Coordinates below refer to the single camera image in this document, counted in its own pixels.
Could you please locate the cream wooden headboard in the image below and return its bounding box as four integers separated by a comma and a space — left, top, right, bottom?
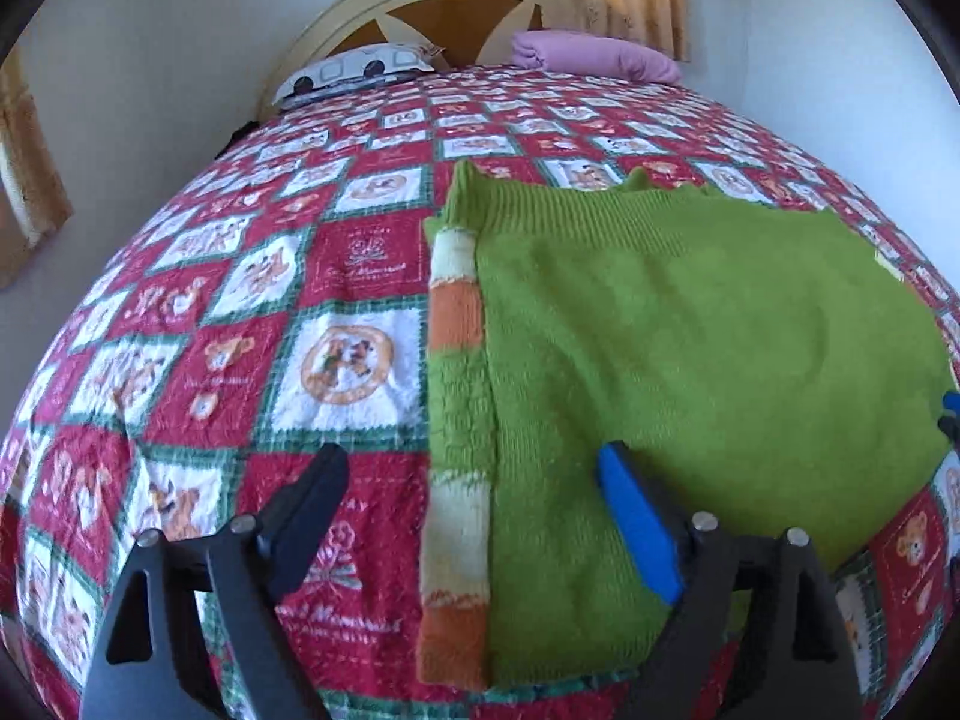
255, 0, 545, 125

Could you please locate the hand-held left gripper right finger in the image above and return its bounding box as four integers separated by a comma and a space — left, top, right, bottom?
598, 441, 860, 720

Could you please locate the white patterned pillow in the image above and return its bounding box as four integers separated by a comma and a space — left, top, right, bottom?
271, 43, 437, 107

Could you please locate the pink pillow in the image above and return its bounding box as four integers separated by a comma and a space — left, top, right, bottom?
511, 30, 683, 86

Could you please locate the red checkered printed blanket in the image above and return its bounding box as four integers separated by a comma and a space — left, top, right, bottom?
0, 64, 960, 720

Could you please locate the green orange striped knit sweater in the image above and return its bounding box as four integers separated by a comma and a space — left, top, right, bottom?
416, 160, 957, 693

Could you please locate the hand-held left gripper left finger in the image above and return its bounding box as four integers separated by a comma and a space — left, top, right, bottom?
79, 444, 350, 720

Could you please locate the narrow yellow orange curtain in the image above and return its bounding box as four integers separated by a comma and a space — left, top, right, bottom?
0, 45, 74, 290

